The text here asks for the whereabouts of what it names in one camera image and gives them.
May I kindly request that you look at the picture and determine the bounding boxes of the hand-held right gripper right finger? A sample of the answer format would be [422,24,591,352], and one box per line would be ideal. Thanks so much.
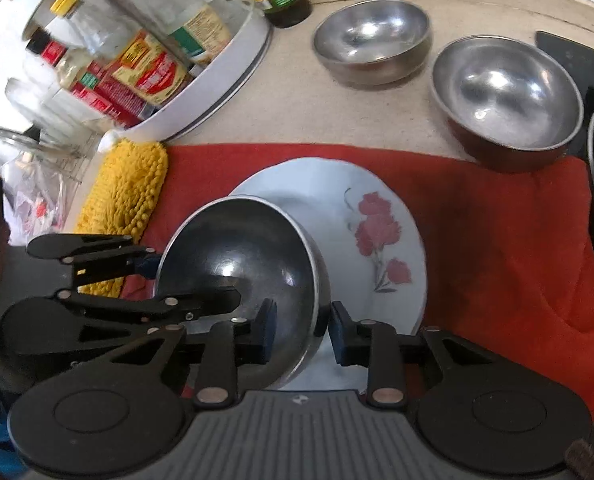
[328,300,503,407]

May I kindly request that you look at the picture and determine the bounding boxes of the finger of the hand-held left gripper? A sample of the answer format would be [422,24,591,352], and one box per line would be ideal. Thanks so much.
[27,234,160,293]
[57,286,242,358]

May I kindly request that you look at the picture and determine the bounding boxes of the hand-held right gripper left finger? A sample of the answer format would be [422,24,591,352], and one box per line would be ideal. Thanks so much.
[104,299,278,407]

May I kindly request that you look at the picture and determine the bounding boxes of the stainless steel bowl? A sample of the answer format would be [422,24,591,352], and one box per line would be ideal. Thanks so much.
[312,0,433,86]
[154,196,332,391]
[430,35,584,173]

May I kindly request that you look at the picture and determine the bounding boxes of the white plate pink flowers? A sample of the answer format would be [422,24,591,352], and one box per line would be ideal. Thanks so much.
[227,156,428,392]

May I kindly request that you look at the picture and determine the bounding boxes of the yellow chenille mat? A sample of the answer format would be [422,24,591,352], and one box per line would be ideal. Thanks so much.
[75,140,170,298]

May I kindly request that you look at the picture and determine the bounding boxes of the clear plastic bag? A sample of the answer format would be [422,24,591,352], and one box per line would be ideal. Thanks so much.
[0,157,78,248]

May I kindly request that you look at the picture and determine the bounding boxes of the small glass pot lid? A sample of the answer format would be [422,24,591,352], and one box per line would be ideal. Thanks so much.
[0,127,72,153]

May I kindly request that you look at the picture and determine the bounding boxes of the soy sauce bottle red label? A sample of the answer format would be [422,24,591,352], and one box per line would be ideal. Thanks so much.
[24,27,150,126]

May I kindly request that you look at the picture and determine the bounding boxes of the red cloth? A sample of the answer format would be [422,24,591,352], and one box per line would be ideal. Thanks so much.
[122,143,594,423]

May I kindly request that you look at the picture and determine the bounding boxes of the yellow cap vinegar bottle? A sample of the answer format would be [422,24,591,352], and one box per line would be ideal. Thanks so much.
[49,0,193,106]

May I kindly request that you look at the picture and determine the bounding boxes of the white rotating condiment rack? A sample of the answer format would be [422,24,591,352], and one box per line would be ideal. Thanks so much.
[0,0,274,143]

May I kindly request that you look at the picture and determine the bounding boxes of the purple label oil bottle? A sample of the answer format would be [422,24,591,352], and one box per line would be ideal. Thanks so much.
[112,0,233,63]

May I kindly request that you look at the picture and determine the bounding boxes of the wire lid rack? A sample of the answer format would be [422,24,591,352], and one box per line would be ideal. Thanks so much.
[42,140,100,186]

